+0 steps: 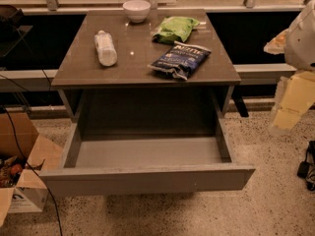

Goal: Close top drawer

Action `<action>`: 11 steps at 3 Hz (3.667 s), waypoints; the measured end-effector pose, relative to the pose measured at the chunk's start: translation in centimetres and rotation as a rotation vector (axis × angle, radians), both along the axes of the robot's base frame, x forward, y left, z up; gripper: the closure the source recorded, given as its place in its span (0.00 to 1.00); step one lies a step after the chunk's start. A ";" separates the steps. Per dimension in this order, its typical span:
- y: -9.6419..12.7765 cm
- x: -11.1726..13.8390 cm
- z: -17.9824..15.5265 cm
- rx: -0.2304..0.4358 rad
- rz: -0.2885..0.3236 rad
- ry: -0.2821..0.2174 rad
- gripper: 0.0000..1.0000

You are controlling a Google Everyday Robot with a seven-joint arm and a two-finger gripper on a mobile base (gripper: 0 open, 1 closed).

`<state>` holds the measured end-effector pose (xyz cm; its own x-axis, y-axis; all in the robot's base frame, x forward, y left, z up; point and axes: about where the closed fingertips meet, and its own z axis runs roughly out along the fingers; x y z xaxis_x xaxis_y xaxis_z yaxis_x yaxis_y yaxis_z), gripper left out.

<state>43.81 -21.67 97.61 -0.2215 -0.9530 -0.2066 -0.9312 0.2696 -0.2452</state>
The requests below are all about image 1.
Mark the snack items in box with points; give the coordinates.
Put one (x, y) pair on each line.
(10, 171)

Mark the dark equipment at left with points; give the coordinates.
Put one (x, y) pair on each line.
(11, 29)

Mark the grey cabinet with glossy top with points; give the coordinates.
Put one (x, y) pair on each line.
(136, 50)

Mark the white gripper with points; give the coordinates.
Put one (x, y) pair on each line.
(301, 46)

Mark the grey top drawer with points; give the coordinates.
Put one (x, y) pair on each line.
(137, 144)

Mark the blue chip bag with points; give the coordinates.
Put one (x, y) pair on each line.
(181, 60)

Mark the white ceramic bowl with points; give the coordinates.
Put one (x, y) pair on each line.
(136, 10)

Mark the open cardboard box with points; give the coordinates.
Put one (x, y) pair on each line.
(24, 154)

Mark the clear plastic water bottle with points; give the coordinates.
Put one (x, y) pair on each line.
(106, 52)

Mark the green chip bag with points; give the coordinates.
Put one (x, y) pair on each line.
(174, 29)

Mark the black power adapter with cables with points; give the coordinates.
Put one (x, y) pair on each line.
(306, 169)

